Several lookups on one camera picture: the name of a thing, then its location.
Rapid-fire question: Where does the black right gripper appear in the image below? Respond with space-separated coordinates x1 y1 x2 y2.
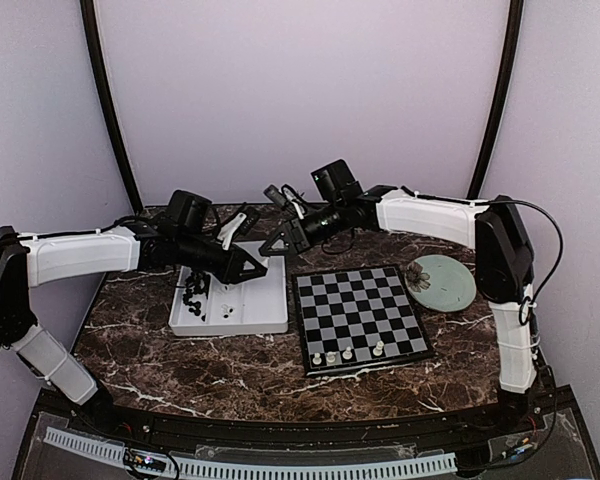
259 200 347 256

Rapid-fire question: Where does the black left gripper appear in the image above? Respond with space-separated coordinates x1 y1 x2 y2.
176 232 267 285

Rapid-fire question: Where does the white plastic parts tray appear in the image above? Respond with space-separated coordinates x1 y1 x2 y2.
169 241 288 337

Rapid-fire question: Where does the black and grey chessboard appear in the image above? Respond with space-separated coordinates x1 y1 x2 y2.
292 264 434 377

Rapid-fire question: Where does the white chess pawn piece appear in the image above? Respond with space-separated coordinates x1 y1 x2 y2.
342 346 353 361

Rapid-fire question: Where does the white chess king piece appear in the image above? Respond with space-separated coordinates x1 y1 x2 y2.
372 340 384 356

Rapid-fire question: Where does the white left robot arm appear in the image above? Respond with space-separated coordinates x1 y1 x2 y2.
0 215 267 436

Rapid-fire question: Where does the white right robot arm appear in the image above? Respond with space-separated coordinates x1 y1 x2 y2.
259 185 541 394

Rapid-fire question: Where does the pile of white chess pieces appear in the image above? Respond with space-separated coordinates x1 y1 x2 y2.
221 304 238 320

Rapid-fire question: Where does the pile of black chess pieces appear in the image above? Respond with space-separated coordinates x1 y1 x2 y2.
182 270 211 322

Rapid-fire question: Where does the light blue flower plate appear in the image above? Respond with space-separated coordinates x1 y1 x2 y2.
404 255 477 313

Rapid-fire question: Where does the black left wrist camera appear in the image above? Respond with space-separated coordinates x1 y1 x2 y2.
165 190 212 234

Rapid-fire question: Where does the white slotted cable duct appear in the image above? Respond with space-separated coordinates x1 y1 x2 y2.
43 427 457 479

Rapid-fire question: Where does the black front rail base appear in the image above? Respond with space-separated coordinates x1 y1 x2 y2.
34 387 581 451

